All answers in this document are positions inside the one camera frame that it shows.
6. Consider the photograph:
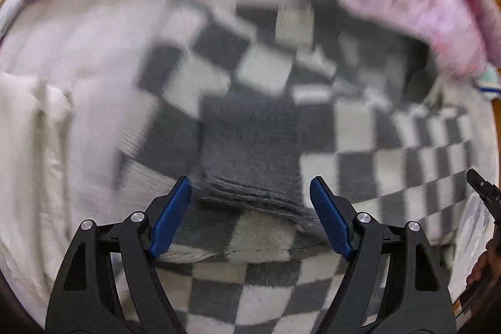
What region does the grey white checkered fleece garment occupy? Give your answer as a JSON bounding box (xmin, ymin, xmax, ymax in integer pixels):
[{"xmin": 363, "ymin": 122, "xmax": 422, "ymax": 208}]
[{"xmin": 116, "ymin": 0, "xmax": 491, "ymax": 334}]

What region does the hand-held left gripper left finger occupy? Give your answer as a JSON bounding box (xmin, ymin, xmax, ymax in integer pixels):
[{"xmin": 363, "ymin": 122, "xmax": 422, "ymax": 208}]
[{"xmin": 45, "ymin": 175, "xmax": 193, "ymax": 334}]

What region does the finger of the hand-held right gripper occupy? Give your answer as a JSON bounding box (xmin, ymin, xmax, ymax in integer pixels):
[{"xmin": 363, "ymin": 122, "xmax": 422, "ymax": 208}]
[{"xmin": 466, "ymin": 168, "xmax": 501, "ymax": 237}]

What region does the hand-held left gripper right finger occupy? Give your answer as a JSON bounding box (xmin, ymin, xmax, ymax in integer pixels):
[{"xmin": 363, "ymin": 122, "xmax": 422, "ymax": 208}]
[{"xmin": 309, "ymin": 175, "xmax": 458, "ymax": 334}]

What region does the person's right hand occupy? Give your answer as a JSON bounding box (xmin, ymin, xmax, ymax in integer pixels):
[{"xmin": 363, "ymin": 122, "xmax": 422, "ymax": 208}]
[{"xmin": 467, "ymin": 239, "xmax": 493, "ymax": 285}]

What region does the white bed sheet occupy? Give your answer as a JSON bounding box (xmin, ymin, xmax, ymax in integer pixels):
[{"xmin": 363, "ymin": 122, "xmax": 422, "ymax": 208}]
[{"xmin": 0, "ymin": 0, "xmax": 353, "ymax": 327}]

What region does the teal and white cloth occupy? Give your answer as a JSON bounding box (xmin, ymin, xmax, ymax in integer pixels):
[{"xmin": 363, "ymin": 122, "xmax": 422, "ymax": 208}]
[{"xmin": 475, "ymin": 67, "xmax": 501, "ymax": 100}]

